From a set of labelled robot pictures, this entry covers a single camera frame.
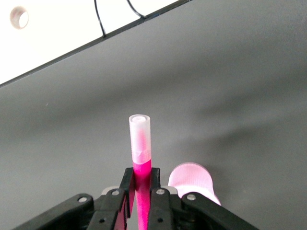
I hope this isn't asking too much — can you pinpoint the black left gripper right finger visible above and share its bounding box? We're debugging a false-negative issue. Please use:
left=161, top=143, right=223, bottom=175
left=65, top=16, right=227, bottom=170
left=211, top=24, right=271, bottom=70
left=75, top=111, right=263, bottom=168
left=146, top=167, right=259, bottom=230

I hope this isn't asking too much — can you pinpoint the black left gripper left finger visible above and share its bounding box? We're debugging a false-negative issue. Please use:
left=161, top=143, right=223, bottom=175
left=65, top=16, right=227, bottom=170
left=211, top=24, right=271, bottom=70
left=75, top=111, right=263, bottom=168
left=14, top=167, right=136, bottom=230

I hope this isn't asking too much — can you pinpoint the pink marker with clear cap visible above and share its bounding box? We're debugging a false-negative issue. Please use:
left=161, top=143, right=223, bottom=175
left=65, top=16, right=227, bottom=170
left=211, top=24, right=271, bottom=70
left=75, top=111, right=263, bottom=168
left=129, top=114, right=153, bottom=230

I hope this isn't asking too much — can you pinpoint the pink plastic cup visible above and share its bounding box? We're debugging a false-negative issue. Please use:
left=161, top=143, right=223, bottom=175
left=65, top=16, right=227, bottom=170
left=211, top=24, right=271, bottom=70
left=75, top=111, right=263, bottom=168
left=167, top=162, right=222, bottom=207

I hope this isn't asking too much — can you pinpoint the thin black cable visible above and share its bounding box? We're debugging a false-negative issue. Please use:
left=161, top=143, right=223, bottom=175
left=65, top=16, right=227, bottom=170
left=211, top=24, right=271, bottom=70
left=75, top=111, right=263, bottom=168
left=94, top=0, right=106, bottom=38
left=126, top=0, right=147, bottom=19

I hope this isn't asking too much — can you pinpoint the pale round ring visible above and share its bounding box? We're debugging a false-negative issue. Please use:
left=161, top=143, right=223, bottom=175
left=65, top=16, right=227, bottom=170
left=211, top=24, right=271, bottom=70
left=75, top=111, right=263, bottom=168
left=9, top=6, right=30, bottom=30

